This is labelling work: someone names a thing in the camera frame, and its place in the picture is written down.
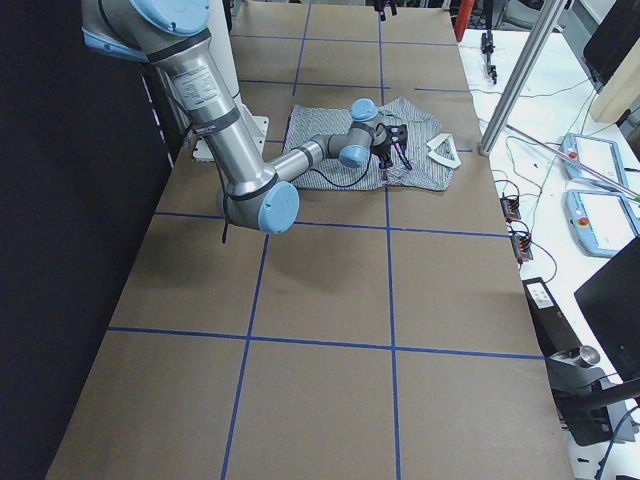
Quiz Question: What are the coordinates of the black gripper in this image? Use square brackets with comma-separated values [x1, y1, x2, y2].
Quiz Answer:
[373, 132, 397, 170]
[373, 0, 396, 20]

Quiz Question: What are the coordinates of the striped polo shirt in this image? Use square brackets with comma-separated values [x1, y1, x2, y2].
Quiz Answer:
[283, 97, 461, 191]

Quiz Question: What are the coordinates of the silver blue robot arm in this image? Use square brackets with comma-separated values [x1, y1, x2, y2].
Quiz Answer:
[81, 1, 397, 234]

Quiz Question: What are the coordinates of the red cylinder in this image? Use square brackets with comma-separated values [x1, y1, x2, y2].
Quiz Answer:
[454, 0, 475, 42]

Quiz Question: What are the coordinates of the black selfie stick tool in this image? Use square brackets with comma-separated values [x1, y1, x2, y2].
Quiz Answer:
[481, 28, 498, 85]

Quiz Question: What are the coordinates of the upper small circuit board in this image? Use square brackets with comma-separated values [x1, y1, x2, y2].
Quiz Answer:
[499, 196, 521, 222]

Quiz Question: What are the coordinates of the small circuit board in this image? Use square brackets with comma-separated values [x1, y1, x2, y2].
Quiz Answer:
[499, 196, 521, 222]
[510, 232, 533, 265]

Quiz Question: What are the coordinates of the lower small circuit board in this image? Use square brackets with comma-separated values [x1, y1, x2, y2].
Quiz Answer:
[510, 232, 533, 265]

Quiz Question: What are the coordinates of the upper blue teach pendant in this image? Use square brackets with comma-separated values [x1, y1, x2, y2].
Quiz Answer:
[560, 133, 629, 190]

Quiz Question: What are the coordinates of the blue teach pendant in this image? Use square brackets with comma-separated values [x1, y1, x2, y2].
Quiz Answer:
[560, 133, 629, 190]
[564, 189, 639, 258]

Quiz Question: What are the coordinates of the lower blue teach pendant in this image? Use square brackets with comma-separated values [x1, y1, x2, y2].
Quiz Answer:
[564, 189, 639, 258]

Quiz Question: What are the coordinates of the black box with label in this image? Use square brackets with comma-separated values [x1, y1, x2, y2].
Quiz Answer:
[522, 277, 580, 357]

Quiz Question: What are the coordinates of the metal rod green tip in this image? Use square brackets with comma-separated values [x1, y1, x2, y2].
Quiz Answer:
[505, 124, 639, 202]

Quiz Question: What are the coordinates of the black monitor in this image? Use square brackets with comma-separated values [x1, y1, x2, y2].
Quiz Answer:
[574, 238, 640, 380]

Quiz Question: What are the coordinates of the black stand with metal knob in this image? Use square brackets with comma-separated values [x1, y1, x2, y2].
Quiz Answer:
[545, 356, 639, 447]

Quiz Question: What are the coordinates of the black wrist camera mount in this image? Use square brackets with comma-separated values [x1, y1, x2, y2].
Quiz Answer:
[385, 124, 408, 151]

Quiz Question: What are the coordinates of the aluminium frame post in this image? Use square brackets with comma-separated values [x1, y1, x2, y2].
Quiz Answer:
[478, 0, 565, 156]

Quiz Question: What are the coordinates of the white camera pole base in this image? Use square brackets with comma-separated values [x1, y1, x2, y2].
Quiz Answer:
[207, 1, 269, 157]

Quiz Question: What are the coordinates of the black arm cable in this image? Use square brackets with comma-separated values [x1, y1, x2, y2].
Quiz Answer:
[219, 117, 414, 246]

